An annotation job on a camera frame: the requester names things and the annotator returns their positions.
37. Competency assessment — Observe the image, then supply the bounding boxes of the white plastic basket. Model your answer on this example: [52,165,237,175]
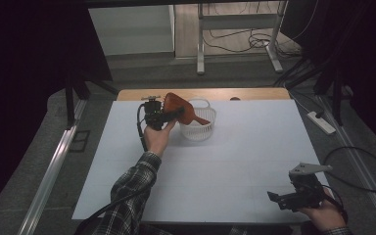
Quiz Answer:
[178,97,217,142]

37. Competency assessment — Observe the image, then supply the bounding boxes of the white metal desk frame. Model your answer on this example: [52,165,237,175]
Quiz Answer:
[196,0,288,75]

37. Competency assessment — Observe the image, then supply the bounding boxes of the black stand legs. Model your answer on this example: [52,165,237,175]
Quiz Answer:
[64,72,119,130]
[273,53,347,127]

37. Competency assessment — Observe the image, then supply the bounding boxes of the left hand-held gripper cable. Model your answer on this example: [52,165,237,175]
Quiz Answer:
[73,103,150,235]

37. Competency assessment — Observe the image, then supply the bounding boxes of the white power strip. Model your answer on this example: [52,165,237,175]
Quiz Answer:
[306,111,337,135]

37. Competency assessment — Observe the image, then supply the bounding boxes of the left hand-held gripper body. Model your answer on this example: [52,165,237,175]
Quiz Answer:
[140,95,172,131]

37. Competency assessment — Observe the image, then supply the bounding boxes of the tangle of dark floor cables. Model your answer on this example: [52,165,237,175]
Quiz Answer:
[207,28,297,59]

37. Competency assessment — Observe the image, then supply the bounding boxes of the hand-held gripper cable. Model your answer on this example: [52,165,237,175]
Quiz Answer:
[73,103,150,235]
[321,184,350,224]

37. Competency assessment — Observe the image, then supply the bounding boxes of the white foam board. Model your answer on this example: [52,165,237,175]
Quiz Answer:
[71,99,330,225]

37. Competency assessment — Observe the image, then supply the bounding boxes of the person's left hand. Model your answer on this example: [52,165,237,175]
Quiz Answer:
[143,118,177,158]

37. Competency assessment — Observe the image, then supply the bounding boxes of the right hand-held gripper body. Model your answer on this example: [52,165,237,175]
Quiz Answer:
[277,162,334,211]

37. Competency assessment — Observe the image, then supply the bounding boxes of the right hand-held gripper cable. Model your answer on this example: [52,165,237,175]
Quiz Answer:
[321,184,350,224]

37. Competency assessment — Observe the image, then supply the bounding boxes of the wooden scoop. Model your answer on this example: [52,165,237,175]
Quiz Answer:
[161,92,212,127]

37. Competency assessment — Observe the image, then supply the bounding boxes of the wooden table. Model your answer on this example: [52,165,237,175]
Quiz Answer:
[117,87,291,102]

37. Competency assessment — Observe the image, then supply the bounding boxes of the white cabinet panel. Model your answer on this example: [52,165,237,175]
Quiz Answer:
[88,4,176,57]

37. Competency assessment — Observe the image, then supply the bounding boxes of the white power strip cable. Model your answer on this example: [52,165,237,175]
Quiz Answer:
[288,90,311,115]

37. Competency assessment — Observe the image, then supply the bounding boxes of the person's right hand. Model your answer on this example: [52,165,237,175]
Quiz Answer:
[298,187,348,233]

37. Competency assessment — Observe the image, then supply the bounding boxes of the aluminium rail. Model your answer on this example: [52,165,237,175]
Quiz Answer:
[17,99,88,235]
[317,95,376,233]

